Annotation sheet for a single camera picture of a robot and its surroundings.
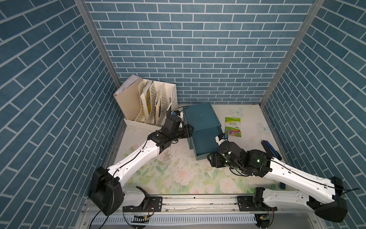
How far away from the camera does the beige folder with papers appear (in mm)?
882

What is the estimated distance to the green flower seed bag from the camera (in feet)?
3.41

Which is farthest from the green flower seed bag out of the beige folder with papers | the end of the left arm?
the beige folder with papers

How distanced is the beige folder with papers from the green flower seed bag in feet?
2.20

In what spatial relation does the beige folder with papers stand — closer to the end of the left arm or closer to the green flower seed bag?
the end of the left arm
